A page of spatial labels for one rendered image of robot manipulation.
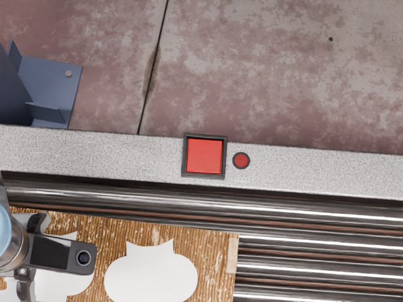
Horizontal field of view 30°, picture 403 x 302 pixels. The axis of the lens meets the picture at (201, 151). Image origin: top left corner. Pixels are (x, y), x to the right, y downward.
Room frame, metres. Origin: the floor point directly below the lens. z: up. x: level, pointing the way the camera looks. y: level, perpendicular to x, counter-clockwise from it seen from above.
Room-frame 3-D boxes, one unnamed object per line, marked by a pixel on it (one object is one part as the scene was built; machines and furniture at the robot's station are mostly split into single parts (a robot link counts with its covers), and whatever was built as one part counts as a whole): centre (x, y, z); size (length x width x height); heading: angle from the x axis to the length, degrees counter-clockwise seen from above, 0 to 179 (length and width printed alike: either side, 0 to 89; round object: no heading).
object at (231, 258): (0.17, -0.07, 0.95); 0.06 x 0.02 x 0.03; 1
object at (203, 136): (0.33, -0.01, 0.92); 0.08 x 0.08 x 0.02; 4
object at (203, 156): (0.33, -0.01, 0.92); 0.06 x 0.06 x 0.01; 4
